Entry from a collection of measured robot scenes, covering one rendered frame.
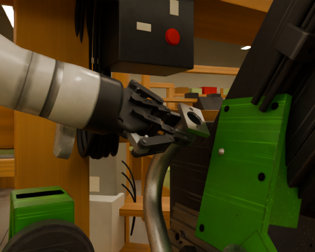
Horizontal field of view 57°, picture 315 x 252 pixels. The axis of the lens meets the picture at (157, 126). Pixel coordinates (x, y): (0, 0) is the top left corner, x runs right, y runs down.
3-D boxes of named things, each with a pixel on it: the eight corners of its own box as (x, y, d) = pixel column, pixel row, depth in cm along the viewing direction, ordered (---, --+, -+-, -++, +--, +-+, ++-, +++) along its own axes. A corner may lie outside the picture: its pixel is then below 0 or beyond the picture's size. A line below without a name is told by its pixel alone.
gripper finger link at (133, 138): (114, 131, 37) (127, 128, 39) (134, 159, 36) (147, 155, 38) (122, 119, 36) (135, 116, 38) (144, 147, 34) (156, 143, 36)
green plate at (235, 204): (299, 272, 37) (326, 111, 39) (253, 272, 33) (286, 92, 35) (234, 239, 47) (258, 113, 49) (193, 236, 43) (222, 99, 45)
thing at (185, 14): (195, 68, 61) (195, -3, 61) (119, 60, 53) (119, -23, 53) (165, 76, 72) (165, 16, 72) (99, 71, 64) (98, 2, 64)
